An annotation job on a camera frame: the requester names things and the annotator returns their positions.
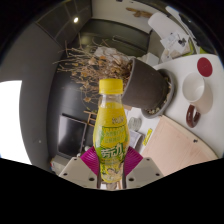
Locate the wooden figure sculpture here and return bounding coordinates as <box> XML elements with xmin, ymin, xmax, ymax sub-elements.
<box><xmin>125</xmin><ymin>7</ymin><xmax>153</xmax><ymax>18</ymax></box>

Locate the yellow drink bottle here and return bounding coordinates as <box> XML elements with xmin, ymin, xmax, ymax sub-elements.
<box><xmin>92</xmin><ymin>78</ymin><xmax>131</xmax><ymax>184</ymax></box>

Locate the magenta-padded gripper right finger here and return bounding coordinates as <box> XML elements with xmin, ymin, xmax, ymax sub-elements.
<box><xmin>122</xmin><ymin>145</ymin><xmax>164</xmax><ymax>190</ymax></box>

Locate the grey pot with dried plant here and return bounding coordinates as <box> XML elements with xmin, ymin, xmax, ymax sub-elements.
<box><xmin>54</xmin><ymin>39</ymin><xmax>171</xmax><ymax>113</ymax></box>

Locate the wooden easel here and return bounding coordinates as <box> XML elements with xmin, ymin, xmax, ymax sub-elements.
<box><xmin>79</xmin><ymin>109</ymin><xmax>98</xmax><ymax>154</ymax></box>

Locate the white mug with brown handle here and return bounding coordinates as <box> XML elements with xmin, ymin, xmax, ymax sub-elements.
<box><xmin>181</xmin><ymin>72</ymin><xmax>214</xmax><ymax>129</ymax></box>

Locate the black wall screen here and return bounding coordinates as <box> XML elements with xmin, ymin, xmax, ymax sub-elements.
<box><xmin>57</xmin><ymin>114</ymin><xmax>88</xmax><ymax>158</ymax></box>

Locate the round metal tin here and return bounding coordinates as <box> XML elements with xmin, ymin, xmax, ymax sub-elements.
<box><xmin>128</xmin><ymin>116</ymin><xmax>143</xmax><ymax>133</ymax></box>

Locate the clear plastic container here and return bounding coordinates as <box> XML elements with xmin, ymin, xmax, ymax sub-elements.
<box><xmin>128</xmin><ymin>129</ymin><xmax>145</xmax><ymax>149</ymax></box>

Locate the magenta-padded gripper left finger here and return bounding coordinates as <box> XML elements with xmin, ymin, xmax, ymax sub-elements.
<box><xmin>59</xmin><ymin>145</ymin><xmax>103</xmax><ymax>190</ymax></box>

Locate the white chair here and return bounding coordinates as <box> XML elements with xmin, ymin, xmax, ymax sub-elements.
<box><xmin>165</xmin><ymin>4</ymin><xmax>203</xmax><ymax>51</ymax></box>
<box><xmin>147</xmin><ymin>11</ymin><xmax>201</xmax><ymax>63</ymax></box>

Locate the light wooden drawing board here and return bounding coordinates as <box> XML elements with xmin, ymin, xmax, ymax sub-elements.
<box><xmin>139</xmin><ymin>114</ymin><xmax>219</xmax><ymax>177</ymax></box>

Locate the stack of papers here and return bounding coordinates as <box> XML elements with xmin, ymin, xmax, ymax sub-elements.
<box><xmin>159</xmin><ymin>31</ymin><xmax>192</xmax><ymax>60</ymax></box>

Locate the flat round red coaster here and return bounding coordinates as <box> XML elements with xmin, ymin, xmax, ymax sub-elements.
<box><xmin>196</xmin><ymin>56</ymin><xmax>214</xmax><ymax>78</ymax></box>

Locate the small yellow tag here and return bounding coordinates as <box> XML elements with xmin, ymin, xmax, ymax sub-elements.
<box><xmin>142</xmin><ymin>128</ymin><xmax>154</xmax><ymax>147</ymax></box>

